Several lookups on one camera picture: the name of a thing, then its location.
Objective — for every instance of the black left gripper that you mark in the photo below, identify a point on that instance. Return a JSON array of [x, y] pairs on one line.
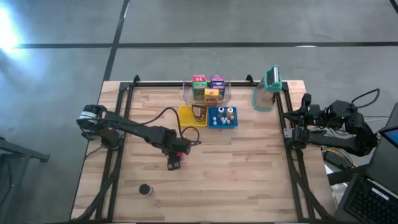
[[180, 146]]

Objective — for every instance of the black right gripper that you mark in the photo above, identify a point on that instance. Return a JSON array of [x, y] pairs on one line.
[[311, 115]]

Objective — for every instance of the brown stand-up pouch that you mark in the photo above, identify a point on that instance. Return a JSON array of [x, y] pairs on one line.
[[199, 113]]

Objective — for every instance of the blue slotted plastic basket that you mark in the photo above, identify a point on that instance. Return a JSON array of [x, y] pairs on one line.
[[211, 112]]

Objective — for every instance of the large black dropper bottle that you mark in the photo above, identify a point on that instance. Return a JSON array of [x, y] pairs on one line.
[[221, 110]]

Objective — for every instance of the green cereal box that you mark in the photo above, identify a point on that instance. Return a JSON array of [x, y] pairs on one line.
[[199, 91]]

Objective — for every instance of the yellow and red box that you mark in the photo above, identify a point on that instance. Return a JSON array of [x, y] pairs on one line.
[[211, 96]]

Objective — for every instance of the small red cereal box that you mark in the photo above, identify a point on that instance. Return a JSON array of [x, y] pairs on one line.
[[199, 78]]

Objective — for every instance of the blue Frosted Flakes box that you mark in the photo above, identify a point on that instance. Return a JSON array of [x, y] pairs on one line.
[[221, 87]]

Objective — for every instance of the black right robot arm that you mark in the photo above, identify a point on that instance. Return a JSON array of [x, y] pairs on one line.
[[357, 146]]

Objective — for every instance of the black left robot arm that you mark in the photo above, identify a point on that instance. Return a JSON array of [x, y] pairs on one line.
[[133, 129]]

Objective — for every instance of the yellow slotted plastic basket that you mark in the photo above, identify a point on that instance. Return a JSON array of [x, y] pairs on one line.
[[185, 116]]

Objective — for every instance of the clear plastic bin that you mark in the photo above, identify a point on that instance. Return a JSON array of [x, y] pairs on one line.
[[188, 96]]

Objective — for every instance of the dark jar black lid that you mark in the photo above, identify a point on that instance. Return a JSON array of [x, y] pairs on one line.
[[145, 189]]

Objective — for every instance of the black power strip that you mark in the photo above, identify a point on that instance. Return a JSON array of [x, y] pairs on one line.
[[334, 159]]

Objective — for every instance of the blue screen monitor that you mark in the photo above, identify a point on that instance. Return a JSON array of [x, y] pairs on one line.
[[391, 137]]

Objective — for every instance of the grey laptop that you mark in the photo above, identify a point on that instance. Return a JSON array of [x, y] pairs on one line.
[[370, 199]]

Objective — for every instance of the black equipment stand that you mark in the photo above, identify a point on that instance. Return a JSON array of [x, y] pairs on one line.
[[18, 149]]

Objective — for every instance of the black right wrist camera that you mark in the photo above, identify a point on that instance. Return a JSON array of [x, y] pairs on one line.
[[306, 100]]

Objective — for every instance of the black aluminium rig frame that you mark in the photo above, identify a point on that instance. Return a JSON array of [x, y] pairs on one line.
[[129, 93]]

